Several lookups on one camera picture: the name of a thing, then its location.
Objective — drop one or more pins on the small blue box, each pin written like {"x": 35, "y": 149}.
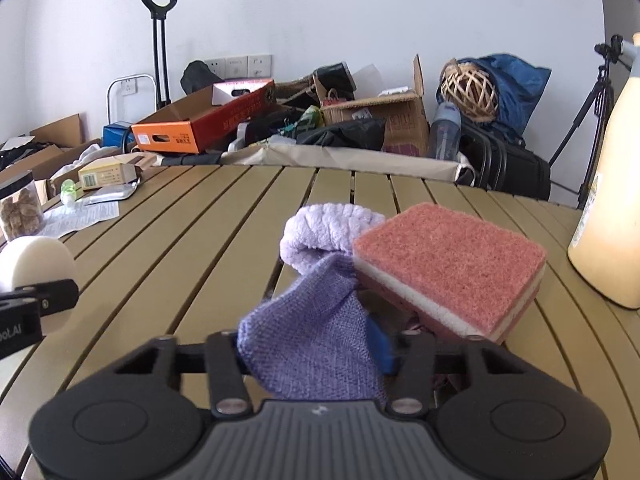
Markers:
{"x": 116, "y": 135}

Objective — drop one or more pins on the black glossy box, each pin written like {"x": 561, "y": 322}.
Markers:
{"x": 336, "y": 80}

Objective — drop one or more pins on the clear snack jar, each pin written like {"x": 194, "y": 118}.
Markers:
{"x": 20, "y": 210}

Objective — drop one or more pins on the white plastic bag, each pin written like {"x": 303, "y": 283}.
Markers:
{"x": 82, "y": 160}

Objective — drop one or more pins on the cream spray bottle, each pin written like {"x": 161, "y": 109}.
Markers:
{"x": 612, "y": 210}

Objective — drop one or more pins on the green white small bottle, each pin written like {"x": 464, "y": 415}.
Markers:
{"x": 68, "y": 191}

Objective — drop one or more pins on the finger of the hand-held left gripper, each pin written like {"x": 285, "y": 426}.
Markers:
{"x": 50, "y": 295}

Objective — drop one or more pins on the black suitcase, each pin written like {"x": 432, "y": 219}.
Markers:
{"x": 505, "y": 160}

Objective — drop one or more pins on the green patterned packet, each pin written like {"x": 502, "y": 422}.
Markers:
{"x": 309, "y": 119}

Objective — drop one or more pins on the silver foil pouch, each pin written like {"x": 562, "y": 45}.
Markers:
{"x": 110, "y": 194}

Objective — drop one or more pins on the black soft bag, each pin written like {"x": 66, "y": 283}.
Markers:
{"x": 345, "y": 134}

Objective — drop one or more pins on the printed paper sheet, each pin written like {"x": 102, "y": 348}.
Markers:
{"x": 82, "y": 219}

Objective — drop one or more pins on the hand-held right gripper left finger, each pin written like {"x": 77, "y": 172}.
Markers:
{"x": 225, "y": 375}

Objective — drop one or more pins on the tan slatted folding table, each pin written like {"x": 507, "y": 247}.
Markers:
{"x": 175, "y": 240}

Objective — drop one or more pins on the black cap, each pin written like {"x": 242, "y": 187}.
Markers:
{"x": 200, "y": 77}

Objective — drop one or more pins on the brown cardboard box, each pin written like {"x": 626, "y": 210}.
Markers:
{"x": 390, "y": 120}

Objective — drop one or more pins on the purple knit sock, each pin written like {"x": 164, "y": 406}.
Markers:
{"x": 310, "y": 320}

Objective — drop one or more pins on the small beige carton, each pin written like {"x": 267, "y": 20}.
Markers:
{"x": 107, "y": 172}

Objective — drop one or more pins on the black tripod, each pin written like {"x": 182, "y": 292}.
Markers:
{"x": 595, "y": 105}

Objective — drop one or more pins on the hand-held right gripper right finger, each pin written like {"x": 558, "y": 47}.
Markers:
{"x": 382, "y": 350}

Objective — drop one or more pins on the orange cardboard box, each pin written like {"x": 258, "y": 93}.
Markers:
{"x": 200, "y": 130}

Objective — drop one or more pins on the pink sponge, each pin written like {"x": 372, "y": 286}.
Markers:
{"x": 450, "y": 260}

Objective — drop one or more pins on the white wall socket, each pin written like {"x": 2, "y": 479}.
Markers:
{"x": 236, "y": 66}
{"x": 216, "y": 66}
{"x": 260, "y": 65}
{"x": 129, "y": 87}

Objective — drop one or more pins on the white foam roll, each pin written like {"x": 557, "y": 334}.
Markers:
{"x": 40, "y": 260}

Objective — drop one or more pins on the white metal frame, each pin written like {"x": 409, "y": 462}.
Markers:
{"x": 117, "y": 95}

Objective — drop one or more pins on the open cardboard boxes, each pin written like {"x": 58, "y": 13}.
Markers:
{"x": 45, "y": 155}

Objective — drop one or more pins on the wicker ball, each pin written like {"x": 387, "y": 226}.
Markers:
{"x": 470, "y": 91}

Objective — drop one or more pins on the clear plastic water bottle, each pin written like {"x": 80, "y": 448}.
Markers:
{"x": 444, "y": 132}

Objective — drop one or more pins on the blue bag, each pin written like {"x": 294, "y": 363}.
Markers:
{"x": 522, "y": 85}

